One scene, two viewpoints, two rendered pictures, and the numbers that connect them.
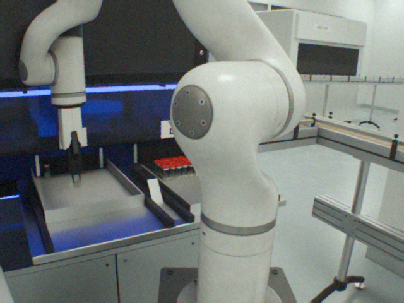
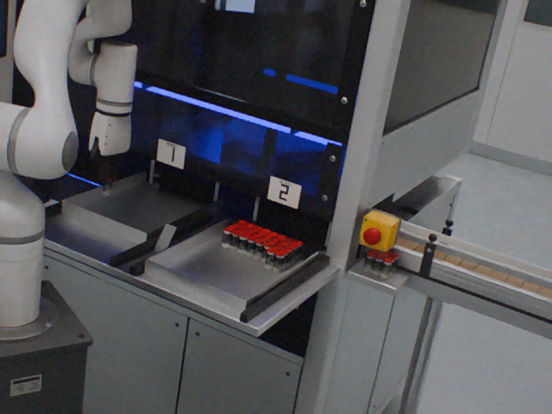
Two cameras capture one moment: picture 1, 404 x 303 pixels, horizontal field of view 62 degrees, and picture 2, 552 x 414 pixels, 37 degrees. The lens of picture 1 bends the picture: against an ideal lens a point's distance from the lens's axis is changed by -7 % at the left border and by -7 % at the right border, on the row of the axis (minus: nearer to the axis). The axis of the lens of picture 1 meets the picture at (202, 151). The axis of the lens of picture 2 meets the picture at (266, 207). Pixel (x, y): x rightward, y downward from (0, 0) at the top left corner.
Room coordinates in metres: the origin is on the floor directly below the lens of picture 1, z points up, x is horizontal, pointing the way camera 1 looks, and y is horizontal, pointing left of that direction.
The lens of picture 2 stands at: (0.14, -1.49, 1.72)
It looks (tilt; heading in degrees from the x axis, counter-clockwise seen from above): 21 degrees down; 57
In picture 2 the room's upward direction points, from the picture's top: 9 degrees clockwise
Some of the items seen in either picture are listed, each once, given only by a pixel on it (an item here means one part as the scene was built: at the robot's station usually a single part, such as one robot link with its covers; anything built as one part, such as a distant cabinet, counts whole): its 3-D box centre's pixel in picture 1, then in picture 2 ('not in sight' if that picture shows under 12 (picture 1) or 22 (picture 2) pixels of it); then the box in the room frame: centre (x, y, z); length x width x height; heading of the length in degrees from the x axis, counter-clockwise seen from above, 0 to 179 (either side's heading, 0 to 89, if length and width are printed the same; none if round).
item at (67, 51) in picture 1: (64, 64); (116, 70); (0.84, 0.33, 1.25); 0.09 x 0.08 x 0.13; 142
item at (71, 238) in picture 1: (144, 193); (183, 243); (0.98, 0.17, 0.87); 0.70 x 0.48 x 0.02; 122
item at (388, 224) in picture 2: not in sight; (379, 230); (1.36, -0.09, 1.00); 0.08 x 0.07 x 0.07; 32
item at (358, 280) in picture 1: (338, 289); not in sight; (1.58, -0.79, 0.07); 0.50 x 0.08 x 0.14; 122
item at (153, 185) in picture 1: (162, 197); (153, 245); (0.87, 0.10, 0.91); 0.14 x 0.03 x 0.06; 32
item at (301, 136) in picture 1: (259, 132); (504, 279); (1.64, -0.26, 0.92); 0.69 x 0.16 x 0.16; 122
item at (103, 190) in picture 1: (81, 185); (145, 205); (0.96, 0.35, 0.90); 0.34 x 0.26 x 0.04; 31
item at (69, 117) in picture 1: (71, 123); (112, 129); (0.84, 0.32, 1.11); 0.10 x 0.08 x 0.11; 27
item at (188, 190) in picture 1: (201, 181); (235, 262); (1.04, 0.00, 0.90); 0.34 x 0.26 x 0.04; 31
